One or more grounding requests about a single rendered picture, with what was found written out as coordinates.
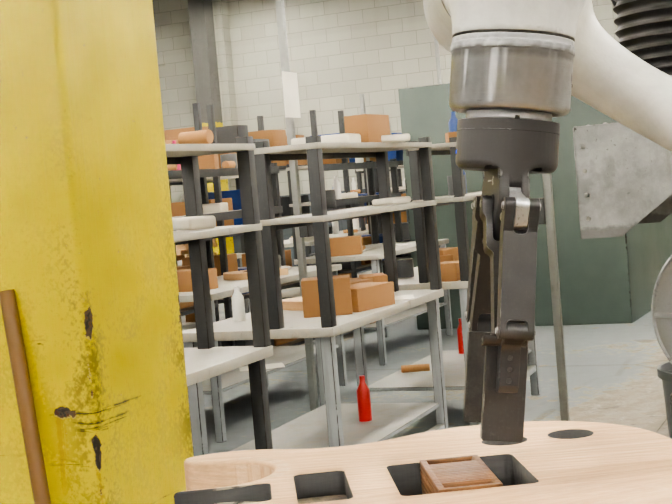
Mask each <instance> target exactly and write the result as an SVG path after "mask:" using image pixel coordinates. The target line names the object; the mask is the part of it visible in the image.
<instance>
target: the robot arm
mask: <svg viewBox="0 0 672 504"><path fill-rule="evenodd" d="M423 6H424V13H425V17H426V21H427V24H428V26H429V28H430V30H431V32H432V34H433V36H434V37H435V39H436V40H437V41H438V42H439V44H440V45H441V46H442V47H443V48H445V49H446V50H447V51H448V52H450V53H451V54H452V56H451V75H450V94H449V106H450V108H451V109H452V110H453V111H455V112H458V113H463V114H466V118H462V119H458V121H457V140H456V159H455V162H456V165H457V166H458V167H459V168H460V169H463V170H470V171H483V172H484V180H483V186H482V193H481V196H475V198H474V200H473V202H472V204H471V209H472V211H473V212H472V238H471V251H470V265H469V278H468V292H467V306H466V311H465V319H466V322H468V328H469V331H468V334H467V353H466V371H465V389H464V408H463V420H464V421H465V422H474V423H481V427H480V438H481V439H482V440H483V441H505V442H522V441H523V434H524V416H525V398H526V380H527V362H528V342H529V341H533V339H534V336H535V334H536V330H535V297H536V265H537V232H538V223H539V214H540V211H541V202H540V199H539V198H530V186H529V185H530V179H529V177H528V176H529V174H548V173H552V172H554V171H555V170H556V169H557V167H558V154H559V136H560V124H559V123H557V122H552V117H561V116H565V115H567V114H568V113H569V111H571V107H570V103H571V95H572V96H574V97H575V98H577V99H579V100H581V101H583V102H584V103H586V104H588V105H589V106H591V107H593V108H595V109H596V110H598V111H600V112H601V113H603V114H605V115H607V116H608V117H610V118H612V119H614V120H615V121H617V122H619V123H621V124H622V125H624V126H626V127H628V128H630V129H631V130H633V131H635V132H637V133H638V134H640V135H642V136H644V137H646V138H647V139H649V140H651V141H653V142H655V143H656V144H658V145H660V146H662V147H664V148H665V149H667V150H669V151H671V152H672V76H670V75H668V74H666V73H664V72H662V71H660V70H659V69H657V68H655V67H653V66H651V65H650V64H648V63H647V62H645V61H643V60H642V59H640V58H639V57H637V56H636V55H634V54H633V53H631V52H630V51H629V50H627V49H626V48H625V47H623V46H622V45H621V44H619V43H618V42H617V41H616V40H615V39H613V38H612V37H611V36H610V35H609V34H608V33H607V32H606V31H605V30H604V29H603V27H602V26H601V25H600V24H599V22H598V20H597V19H596V16H595V14H594V11H593V5H592V0H423Z"/></svg>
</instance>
